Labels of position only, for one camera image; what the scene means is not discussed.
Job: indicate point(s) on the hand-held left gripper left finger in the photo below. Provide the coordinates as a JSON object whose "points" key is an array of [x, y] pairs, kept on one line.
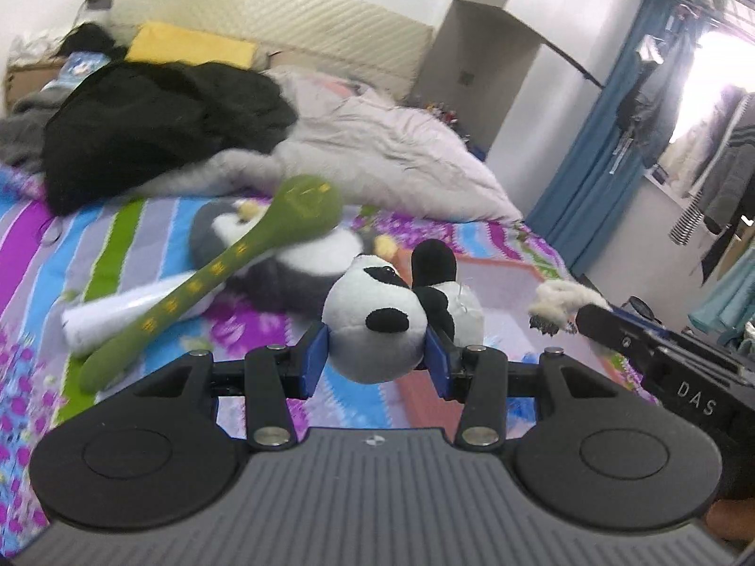
{"points": [[312, 365]]}

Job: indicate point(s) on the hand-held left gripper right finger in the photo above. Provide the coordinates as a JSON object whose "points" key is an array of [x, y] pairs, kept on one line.
{"points": [[437, 368]]}

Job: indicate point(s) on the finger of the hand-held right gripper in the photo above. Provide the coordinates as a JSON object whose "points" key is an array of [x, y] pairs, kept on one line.
{"points": [[607, 330]]}

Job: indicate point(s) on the white fluffy toy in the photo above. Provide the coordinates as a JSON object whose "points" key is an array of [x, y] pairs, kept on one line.
{"points": [[560, 300]]}

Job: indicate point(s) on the small panda plush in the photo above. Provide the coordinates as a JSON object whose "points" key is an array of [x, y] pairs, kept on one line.
{"points": [[365, 300]]}

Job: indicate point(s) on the person's right hand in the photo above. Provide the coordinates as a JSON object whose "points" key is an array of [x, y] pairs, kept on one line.
{"points": [[734, 522]]}

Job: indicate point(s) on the grey penguin plush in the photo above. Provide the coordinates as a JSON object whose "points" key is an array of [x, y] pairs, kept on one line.
{"points": [[283, 277]]}

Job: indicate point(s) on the teal hanging garment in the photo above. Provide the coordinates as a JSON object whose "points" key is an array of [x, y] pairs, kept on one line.
{"points": [[725, 295]]}

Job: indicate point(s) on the striped hanging garment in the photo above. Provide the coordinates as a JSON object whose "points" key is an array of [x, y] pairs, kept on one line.
{"points": [[687, 224]]}

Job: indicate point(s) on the green plush mallet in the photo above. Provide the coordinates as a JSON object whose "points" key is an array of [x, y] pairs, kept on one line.
{"points": [[307, 206]]}

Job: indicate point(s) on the blue curtain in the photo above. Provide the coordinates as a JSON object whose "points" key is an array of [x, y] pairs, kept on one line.
{"points": [[590, 159]]}

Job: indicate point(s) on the grey hanging jacket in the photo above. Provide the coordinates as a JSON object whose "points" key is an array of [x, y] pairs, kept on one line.
{"points": [[731, 177]]}

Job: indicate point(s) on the dark hanging clothes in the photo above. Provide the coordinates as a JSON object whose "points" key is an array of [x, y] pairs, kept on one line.
{"points": [[646, 112]]}

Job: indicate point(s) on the blue plastic item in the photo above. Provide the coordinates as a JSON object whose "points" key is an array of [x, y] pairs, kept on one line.
{"points": [[476, 147]]}

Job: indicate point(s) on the grey duvet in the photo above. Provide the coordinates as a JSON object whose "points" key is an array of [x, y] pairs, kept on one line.
{"points": [[383, 147]]}

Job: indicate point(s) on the row of small bottles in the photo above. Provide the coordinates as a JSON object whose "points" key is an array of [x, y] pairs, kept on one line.
{"points": [[441, 113]]}

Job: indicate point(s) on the dark curved rod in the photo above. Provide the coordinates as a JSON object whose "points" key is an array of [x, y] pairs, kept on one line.
{"points": [[566, 54]]}

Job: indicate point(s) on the striped floral bed sheet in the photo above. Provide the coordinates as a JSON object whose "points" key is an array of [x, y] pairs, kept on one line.
{"points": [[35, 306]]}

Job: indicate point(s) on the black jacket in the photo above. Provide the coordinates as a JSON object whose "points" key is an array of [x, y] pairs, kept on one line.
{"points": [[159, 124]]}

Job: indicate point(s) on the yellow pillow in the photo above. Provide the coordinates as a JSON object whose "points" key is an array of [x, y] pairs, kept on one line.
{"points": [[189, 44]]}

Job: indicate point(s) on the cream padded headboard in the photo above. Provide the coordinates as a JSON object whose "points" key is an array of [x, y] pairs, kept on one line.
{"points": [[283, 12]]}

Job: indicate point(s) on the grey fleece blanket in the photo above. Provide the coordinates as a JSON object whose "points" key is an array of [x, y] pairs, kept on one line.
{"points": [[23, 129]]}

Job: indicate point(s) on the blue white packet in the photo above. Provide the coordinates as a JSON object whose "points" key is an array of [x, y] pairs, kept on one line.
{"points": [[82, 71]]}

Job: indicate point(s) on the dark cloth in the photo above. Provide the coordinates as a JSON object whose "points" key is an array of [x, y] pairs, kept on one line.
{"points": [[91, 41]]}

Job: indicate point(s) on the brown cardboard box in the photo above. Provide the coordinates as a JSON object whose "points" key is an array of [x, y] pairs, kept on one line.
{"points": [[26, 79]]}

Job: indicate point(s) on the white crumpled cloth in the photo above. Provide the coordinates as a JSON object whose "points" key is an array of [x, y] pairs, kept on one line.
{"points": [[35, 50]]}

